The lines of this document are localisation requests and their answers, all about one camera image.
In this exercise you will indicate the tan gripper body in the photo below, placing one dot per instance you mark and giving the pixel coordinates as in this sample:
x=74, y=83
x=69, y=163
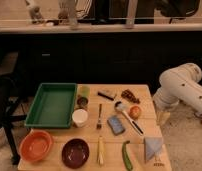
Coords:
x=162, y=117

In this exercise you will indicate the blue sponge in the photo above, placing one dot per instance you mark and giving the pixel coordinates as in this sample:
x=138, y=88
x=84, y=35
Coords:
x=115, y=125

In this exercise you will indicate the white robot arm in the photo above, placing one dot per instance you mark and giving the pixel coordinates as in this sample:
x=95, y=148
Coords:
x=178, y=84

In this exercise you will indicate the dark red bowl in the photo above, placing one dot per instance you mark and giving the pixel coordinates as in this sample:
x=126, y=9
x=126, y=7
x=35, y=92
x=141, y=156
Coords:
x=75, y=153

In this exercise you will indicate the orange bowl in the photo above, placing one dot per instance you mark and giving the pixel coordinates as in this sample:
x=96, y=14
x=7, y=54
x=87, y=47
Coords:
x=35, y=146

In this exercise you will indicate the red onion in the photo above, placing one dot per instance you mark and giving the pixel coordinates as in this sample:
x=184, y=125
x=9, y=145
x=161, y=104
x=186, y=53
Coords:
x=135, y=112

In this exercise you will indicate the grey folded cloth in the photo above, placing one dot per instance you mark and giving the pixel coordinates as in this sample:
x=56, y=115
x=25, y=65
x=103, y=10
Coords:
x=152, y=147

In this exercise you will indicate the brown dried food piece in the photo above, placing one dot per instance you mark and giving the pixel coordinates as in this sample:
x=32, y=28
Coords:
x=129, y=96

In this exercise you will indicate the white dish brush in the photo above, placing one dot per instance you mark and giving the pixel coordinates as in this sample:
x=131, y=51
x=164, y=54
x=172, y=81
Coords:
x=120, y=107

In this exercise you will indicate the black and tan eraser block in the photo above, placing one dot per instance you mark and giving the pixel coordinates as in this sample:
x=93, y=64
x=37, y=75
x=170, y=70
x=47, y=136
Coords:
x=107, y=94

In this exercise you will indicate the metal fork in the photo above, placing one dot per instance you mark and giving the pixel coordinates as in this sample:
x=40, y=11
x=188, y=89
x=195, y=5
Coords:
x=99, y=125

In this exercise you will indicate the white cup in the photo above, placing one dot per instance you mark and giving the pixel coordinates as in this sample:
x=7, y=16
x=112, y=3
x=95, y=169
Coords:
x=80, y=117

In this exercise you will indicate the green can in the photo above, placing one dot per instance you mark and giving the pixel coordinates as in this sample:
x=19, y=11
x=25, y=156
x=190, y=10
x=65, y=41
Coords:
x=83, y=96

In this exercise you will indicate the green plastic tray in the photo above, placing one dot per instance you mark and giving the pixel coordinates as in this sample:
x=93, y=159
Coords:
x=52, y=106

